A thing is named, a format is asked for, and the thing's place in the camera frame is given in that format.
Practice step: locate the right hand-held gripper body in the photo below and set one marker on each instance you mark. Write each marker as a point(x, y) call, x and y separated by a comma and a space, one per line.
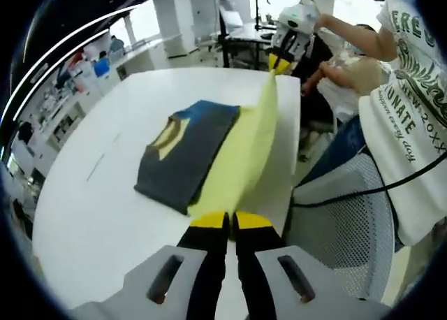
point(300, 16)

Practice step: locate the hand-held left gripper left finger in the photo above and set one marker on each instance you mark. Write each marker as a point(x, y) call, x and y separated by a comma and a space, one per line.
point(206, 264)

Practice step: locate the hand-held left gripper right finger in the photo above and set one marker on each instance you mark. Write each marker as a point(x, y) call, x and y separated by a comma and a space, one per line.
point(255, 264)

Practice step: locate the yellow-green grey blue garment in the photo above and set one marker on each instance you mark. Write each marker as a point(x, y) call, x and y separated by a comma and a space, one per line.
point(181, 152)

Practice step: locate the black desk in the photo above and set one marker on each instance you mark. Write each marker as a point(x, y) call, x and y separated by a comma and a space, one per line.
point(244, 37)

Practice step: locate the black monitor stand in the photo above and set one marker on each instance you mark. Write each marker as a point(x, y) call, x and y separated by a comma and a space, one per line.
point(260, 5)

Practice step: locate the white mesh office chair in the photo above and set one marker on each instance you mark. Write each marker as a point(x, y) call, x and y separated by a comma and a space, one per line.
point(349, 222)

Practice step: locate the person's blue jeans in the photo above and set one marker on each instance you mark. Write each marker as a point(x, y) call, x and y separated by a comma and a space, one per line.
point(342, 149)

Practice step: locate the operator in white t-shirt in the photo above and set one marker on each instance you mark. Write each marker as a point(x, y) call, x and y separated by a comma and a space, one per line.
point(401, 107)

